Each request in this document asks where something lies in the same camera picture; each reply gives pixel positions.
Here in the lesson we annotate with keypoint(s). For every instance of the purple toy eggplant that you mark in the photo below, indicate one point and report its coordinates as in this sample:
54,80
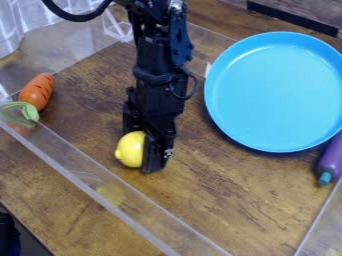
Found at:
330,163

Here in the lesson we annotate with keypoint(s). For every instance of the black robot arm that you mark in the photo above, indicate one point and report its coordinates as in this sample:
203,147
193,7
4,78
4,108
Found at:
161,41

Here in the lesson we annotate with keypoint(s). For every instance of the orange toy carrot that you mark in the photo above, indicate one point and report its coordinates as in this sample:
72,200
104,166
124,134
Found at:
33,96

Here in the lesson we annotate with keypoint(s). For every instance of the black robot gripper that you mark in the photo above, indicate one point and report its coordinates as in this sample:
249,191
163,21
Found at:
153,104

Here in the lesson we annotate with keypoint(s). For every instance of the clear acrylic barrier wall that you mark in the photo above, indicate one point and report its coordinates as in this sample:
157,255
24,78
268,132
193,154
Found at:
223,201

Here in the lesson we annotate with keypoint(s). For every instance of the yellow toy lemon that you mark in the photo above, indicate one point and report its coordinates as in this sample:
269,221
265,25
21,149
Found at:
129,148

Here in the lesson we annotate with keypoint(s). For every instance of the grey patterned curtain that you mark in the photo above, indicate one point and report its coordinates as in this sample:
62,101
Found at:
25,15

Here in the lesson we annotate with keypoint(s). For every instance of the round blue plastic tray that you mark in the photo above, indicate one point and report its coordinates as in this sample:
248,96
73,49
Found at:
272,92

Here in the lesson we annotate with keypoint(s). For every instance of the dark wooden board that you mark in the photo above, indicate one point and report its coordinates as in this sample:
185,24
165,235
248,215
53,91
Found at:
319,15

